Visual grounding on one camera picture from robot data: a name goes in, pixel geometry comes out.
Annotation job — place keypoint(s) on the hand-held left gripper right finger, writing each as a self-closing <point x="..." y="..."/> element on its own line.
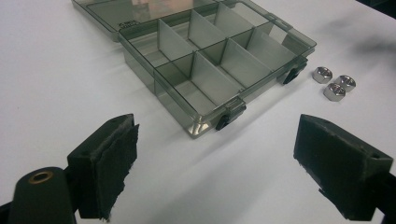
<point x="336" y="161"/>

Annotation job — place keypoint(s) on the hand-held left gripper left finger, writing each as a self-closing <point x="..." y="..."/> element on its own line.
<point x="102" y="165"/>

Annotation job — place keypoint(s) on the silver hex nut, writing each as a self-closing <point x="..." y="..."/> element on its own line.
<point x="334" y="92"/>
<point x="345" y="83"/>
<point x="322" y="75"/>

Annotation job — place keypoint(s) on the smoky clear plastic compartment box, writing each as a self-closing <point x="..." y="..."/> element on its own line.
<point x="202" y="59"/>

